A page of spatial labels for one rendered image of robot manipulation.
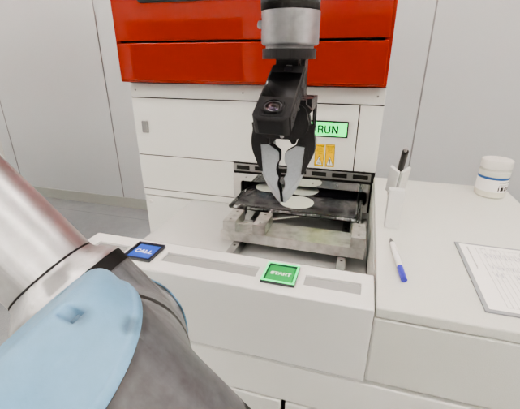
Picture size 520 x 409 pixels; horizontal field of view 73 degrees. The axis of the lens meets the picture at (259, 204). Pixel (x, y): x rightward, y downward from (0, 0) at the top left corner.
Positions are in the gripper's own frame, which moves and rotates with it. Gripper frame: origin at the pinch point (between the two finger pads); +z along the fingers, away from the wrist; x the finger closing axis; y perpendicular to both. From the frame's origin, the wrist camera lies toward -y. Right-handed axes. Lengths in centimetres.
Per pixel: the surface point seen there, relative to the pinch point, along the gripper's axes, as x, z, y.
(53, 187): 278, 99, 207
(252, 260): 5.8, 14.6, 3.9
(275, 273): 0.8, 14.2, 0.7
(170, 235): 40, 29, 31
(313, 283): -5.6, 15.0, 0.7
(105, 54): 192, -21, 207
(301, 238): 1.2, 22.6, 29.2
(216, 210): 34, 29, 52
